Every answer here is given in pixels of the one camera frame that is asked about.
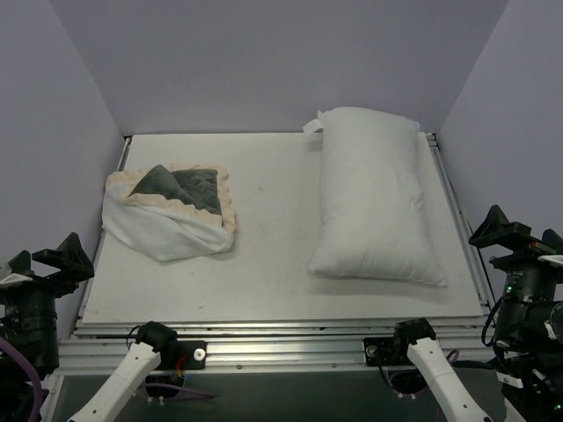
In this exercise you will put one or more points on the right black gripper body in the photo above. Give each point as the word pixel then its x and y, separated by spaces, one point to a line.
pixel 519 260

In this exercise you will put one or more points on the white pillow insert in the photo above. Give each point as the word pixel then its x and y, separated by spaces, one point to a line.
pixel 372 219

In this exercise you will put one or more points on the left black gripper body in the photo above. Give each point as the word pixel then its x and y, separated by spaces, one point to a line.
pixel 42 283

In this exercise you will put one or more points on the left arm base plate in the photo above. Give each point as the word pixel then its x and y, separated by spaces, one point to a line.
pixel 190 355

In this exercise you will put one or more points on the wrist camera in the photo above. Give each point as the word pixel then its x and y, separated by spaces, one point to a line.
pixel 552 260
pixel 10 279

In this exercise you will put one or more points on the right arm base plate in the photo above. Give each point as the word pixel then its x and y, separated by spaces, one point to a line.
pixel 380 351

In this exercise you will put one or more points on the aluminium front rail frame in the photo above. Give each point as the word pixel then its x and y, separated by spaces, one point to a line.
pixel 290 347

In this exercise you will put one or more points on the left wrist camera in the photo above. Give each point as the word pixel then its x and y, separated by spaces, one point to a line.
pixel 10 279

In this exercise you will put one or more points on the dark green ruffled pillowcase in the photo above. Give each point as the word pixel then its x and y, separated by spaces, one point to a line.
pixel 172 212

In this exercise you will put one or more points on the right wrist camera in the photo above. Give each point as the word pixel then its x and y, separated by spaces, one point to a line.
pixel 552 260

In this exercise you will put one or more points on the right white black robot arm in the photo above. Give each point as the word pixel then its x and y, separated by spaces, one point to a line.
pixel 527 338

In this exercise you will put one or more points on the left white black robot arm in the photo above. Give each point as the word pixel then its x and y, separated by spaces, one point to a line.
pixel 31 284

